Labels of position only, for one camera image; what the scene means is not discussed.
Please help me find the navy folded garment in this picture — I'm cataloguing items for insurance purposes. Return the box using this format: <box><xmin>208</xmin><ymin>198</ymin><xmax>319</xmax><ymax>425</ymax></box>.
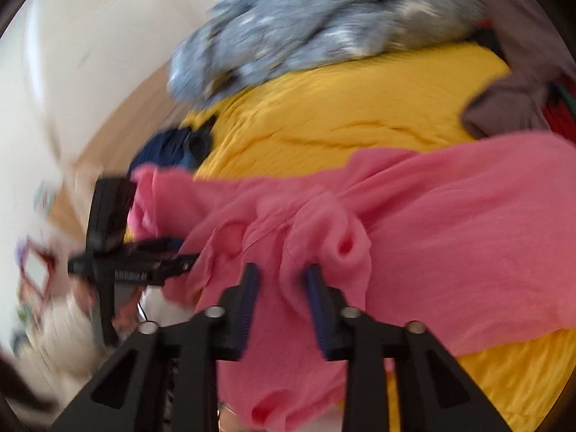
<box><xmin>128</xmin><ymin>123</ymin><xmax>217</xmax><ymax>178</ymax></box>

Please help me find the pink shirt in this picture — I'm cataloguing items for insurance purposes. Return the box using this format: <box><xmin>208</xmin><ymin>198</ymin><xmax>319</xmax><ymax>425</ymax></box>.
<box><xmin>128</xmin><ymin>132</ymin><xmax>576</xmax><ymax>432</ymax></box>

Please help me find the brown garment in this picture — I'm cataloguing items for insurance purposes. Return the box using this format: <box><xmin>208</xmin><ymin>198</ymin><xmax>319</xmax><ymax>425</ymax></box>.
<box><xmin>463</xmin><ymin>0</ymin><xmax>576</xmax><ymax>140</ymax></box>

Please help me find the grey floral duvet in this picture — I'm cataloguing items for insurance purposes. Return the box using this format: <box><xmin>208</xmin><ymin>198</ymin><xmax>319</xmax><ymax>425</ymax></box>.
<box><xmin>166</xmin><ymin>0</ymin><xmax>489</xmax><ymax>109</ymax></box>

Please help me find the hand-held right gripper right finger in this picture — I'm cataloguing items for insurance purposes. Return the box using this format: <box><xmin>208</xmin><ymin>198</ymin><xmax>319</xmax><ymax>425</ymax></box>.
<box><xmin>306</xmin><ymin>265</ymin><xmax>514</xmax><ymax>432</ymax></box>

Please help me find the wooden headboard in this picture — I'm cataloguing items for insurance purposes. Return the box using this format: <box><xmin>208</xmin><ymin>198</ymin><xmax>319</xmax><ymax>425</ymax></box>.
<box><xmin>47</xmin><ymin>58</ymin><xmax>199</xmax><ymax>239</ymax></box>

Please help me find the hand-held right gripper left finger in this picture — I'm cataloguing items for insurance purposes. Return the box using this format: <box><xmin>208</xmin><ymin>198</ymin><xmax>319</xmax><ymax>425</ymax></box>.
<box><xmin>49</xmin><ymin>263</ymin><xmax>262</xmax><ymax>432</ymax></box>

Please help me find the yellow dotted blanket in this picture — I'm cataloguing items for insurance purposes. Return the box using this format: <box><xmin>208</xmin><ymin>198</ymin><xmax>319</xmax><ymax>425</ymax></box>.
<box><xmin>121</xmin><ymin>40</ymin><xmax>576</xmax><ymax>432</ymax></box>

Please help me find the white bed sheet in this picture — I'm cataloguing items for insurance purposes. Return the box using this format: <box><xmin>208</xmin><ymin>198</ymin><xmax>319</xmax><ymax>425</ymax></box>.
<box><xmin>141</xmin><ymin>285</ymin><xmax>201</xmax><ymax>322</ymax></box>

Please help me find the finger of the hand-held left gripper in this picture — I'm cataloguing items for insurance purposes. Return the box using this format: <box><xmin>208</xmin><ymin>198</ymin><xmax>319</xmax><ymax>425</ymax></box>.
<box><xmin>150</xmin><ymin>254</ymin><xmax>199</xmax><ymax>286</ymax></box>
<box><xmin>122</xmin><ymin>236</ymin><xmax>184</xmax><ymax>258</ymax></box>

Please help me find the red framed mirror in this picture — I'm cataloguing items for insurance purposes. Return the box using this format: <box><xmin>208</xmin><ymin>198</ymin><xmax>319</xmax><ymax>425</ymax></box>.
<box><xmin>18</xmin><ymin>235</ymin><xmax>59</xmax><ymax>302</ymax></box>

